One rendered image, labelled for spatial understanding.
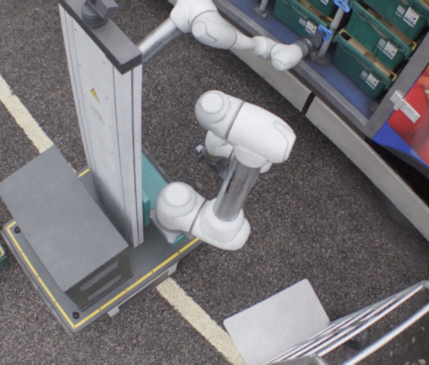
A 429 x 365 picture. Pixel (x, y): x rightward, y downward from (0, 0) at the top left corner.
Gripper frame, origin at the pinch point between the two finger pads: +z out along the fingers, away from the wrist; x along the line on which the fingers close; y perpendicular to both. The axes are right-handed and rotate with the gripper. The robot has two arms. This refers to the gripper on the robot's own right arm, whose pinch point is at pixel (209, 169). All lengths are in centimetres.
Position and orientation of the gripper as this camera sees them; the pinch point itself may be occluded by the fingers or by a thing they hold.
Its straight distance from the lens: 233.8
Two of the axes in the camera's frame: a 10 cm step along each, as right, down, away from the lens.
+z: -1.2, 4.2, 9.0
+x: 6.4, 7.3, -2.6
